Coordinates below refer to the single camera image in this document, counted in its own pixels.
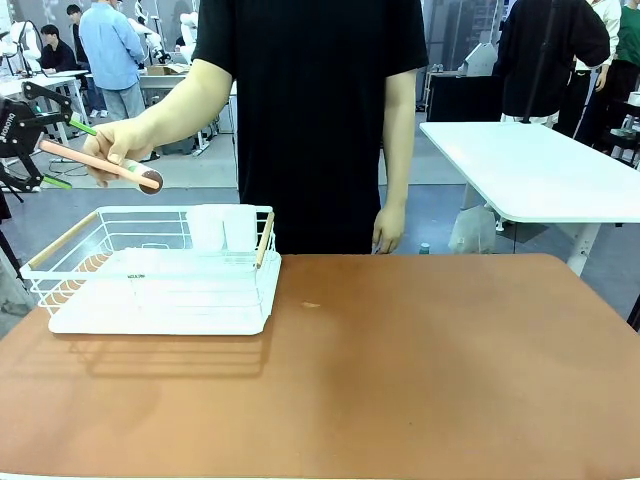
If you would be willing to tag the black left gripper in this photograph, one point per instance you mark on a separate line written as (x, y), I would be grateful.
(14, 130)

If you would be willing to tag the person's left forearm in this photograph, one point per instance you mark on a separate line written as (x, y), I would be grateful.
(399, 140)

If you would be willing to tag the person's right forearm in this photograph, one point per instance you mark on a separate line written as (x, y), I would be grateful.
(185, 107)

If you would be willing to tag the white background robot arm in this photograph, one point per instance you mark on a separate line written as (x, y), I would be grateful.
(150, 42)
(187, 37)
(22, 45)

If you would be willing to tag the person's right hand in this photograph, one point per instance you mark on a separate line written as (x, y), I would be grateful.
(116, 144)

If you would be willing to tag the person's left hand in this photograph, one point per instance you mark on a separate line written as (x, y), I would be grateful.
(389, 230)

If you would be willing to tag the white background desk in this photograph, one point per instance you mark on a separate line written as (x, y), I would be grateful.
(55, 77)

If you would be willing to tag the seated man in black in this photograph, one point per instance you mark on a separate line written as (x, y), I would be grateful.
(57, 52)

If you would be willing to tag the man in light-blue shirt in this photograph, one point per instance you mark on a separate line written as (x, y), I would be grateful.
(112, 50)

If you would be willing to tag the brown cardboard box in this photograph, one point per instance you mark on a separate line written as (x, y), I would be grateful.
(165, 70)

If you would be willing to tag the white cutlery holder cup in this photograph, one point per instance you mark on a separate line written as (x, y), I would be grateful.
(220, 227)

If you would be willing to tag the white plastic drain tray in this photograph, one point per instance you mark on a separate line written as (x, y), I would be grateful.
(160, 315)

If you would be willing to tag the person's black t-shirt torso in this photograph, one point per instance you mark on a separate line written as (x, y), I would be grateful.
(310, 125)

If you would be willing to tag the small green-capped bottle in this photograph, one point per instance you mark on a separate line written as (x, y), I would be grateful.
(425, 248)

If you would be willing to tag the black cabinet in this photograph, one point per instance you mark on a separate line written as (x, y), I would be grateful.
(462, 97)

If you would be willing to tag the translucent plastic bag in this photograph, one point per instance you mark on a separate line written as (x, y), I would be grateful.
(472, 232)

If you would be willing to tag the white house-shaped device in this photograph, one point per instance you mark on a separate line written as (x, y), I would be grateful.
(479, 60)

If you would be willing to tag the white side table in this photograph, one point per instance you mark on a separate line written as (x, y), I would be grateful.
(530, 170)

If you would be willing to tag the black tripod pole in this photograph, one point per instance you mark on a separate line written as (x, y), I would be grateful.
(542, 60)

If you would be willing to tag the bystander in black sweater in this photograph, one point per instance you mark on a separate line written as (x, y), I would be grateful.
(545, 55)

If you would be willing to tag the bystander in white shirt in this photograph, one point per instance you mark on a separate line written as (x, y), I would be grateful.
(585, 85)

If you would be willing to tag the black chair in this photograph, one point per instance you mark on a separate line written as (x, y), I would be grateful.
(622, 127)

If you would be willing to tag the bystander in green top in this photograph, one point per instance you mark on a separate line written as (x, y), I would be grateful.
(627, 60)

